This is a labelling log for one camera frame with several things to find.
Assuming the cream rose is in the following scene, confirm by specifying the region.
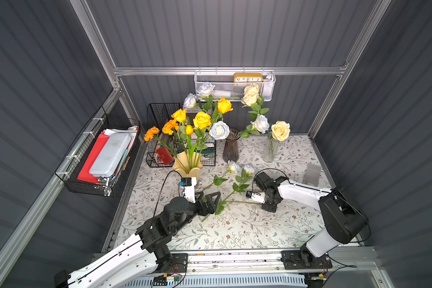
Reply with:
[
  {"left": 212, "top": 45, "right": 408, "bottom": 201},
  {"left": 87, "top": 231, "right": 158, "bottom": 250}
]
[
  {"left": 244, "top": 83, "right": 260, "bottom": 97},
  {"left": 271, "top": 121, "right": 290, "bottom": 142},
  {"left": 241, "top": 94, "right": 270, "bottom": 120}
]

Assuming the floral patterned table mat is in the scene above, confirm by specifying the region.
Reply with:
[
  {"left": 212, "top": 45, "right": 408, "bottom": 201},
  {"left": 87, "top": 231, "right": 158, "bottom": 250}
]
[{"left": 114, "top": 135, "right": 324, "bottom": 251}]

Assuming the red folder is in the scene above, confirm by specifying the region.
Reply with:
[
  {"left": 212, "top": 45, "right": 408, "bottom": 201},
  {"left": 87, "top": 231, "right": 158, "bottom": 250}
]
[{"left": 77, "top": 132, "right": 109, "bottom": 184}]

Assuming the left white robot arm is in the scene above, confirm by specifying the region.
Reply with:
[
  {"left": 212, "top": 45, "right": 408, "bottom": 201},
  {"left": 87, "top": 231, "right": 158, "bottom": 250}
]
[{"left": 54, "top": 192, "right": 221, "bottom": 288}]

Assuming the small orange rosebud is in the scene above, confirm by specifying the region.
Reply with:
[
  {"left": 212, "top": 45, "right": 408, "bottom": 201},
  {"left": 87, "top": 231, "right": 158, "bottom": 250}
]
[{"left": 185, "top": 124, "right": 195, "bottom": 168}]

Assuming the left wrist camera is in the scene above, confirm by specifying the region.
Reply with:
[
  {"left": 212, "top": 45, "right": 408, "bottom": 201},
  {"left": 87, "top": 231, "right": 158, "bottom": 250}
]
[{"left": 180, "top": 177, "right": 197, "bottom": 204}]

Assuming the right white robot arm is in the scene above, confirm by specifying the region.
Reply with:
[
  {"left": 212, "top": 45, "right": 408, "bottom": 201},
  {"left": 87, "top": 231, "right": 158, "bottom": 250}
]
[{"left": 254, "top": 171, "right": 370, "bottom": 265}]

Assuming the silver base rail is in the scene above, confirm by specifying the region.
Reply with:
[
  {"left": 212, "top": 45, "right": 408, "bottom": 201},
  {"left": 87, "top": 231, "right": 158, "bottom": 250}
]
[{"left": 82, "top": 248, "right": 393, "bottom": 288}]

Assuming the yellow wavy glass vase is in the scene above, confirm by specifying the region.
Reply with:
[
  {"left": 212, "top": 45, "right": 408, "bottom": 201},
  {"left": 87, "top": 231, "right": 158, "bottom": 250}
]
[{"left": 172, "top": 152, "right": 203, "bottom": 180}]

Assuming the grey packet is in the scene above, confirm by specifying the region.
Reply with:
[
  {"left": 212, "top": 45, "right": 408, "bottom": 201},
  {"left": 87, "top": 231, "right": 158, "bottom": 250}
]
[{"left": 302, "top": 163, "right": 321, "bottom": 187}]

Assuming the light blue flat case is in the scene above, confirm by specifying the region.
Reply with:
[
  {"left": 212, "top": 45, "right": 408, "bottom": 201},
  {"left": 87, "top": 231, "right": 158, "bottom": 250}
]
[{"left": 90, "top": 131, "right": 131, "bottom": 178}]

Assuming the purple ribbed glass vase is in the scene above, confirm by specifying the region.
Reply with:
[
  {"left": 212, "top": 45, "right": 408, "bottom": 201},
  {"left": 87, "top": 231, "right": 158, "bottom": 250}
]
[{"left": 223, "top": 128, "right": 240, "bottom": 163}]

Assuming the white rose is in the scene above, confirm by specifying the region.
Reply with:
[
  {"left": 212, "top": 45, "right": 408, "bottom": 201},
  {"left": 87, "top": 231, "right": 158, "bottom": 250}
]
[
  {"left": 205, "top": 164, "right": 257, "bottom": 216},
  {"left": 203, "top": 160, "right": 241, "bottom": 191},
  {"left": 182, "top": 93, "right": 198, "bottom": 110},
  {"left": 239, "top": 115, "right": 270, "bottom": 138},
  {"left": 196, "top": 82, "right": 214, "bottom": 112}
]

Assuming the orange rose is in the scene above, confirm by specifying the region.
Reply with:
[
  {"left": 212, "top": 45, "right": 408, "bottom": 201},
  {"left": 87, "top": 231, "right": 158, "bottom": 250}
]
[
  {"left": 211, "top": 98, "right": 233, "bottom": 123},
  {"left": 190, "top": 112, "right": 212, "bottom": 167},
  {"left": 172, "top": 109, "right": 190, "bottom": 152}
]

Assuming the white wire hanging basket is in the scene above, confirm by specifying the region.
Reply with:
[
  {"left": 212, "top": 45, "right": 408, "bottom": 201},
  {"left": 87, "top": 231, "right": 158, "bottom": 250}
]
[{"left": 194, "top": 70, "right": 277, "bottom": 103}]

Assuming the red leather wallet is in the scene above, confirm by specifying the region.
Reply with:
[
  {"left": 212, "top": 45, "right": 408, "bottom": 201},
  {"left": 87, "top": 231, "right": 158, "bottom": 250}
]
[{"left": 154, "top": 146, "right": 174, "bottom": 166}]

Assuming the clear glass vase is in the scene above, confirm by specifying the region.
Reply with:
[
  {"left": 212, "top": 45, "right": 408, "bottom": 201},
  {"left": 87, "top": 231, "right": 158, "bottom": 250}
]
[{"left": 262, "top": 134, "right": 280, "bottom": 163}]

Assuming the black wire desk organizer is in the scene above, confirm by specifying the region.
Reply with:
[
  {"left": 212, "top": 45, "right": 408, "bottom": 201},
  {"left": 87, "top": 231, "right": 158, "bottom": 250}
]
[{"left": 146, "top": 103, "right": 217, "bottom": 168}]

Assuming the black wire side basket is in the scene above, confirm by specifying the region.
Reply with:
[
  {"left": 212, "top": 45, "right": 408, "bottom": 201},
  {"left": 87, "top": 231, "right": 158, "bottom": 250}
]
[{"left": 55, "top": 110, "right": 140, "bottom": 197}]

